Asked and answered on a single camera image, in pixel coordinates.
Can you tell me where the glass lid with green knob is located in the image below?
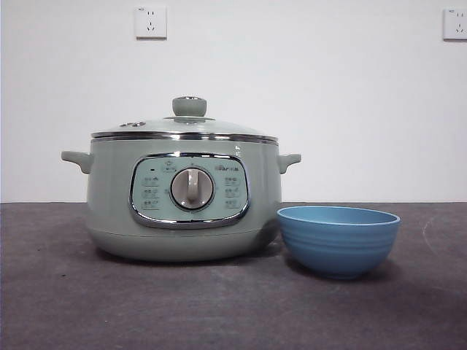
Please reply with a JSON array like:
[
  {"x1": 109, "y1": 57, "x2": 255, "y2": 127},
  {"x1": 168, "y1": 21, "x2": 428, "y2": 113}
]
[{"x1": 90, "y1": 96, "x2": 279, "y2": 140}]

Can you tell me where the white wall socket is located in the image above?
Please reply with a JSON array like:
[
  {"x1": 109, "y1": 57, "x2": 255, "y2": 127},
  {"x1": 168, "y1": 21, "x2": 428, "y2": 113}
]
[
  {"x1": 442, "y1": 7, "x2": 467, "y2": 41},
  {"x1": 135, "y1": 5, "x2": 168, "y2": 40}
]

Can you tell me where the blue ribbed bowl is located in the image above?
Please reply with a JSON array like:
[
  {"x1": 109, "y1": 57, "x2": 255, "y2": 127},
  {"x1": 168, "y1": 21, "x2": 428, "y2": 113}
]
[{"x1": 276, "y1": 205, "x2": 401, "y2": 281}]

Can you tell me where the pale green electric steamer pot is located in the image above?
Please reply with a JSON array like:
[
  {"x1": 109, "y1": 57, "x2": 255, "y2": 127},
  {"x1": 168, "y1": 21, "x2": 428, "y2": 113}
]
[{"x1": 61, "y1": 136, "x2": 302, "y2": 263}]

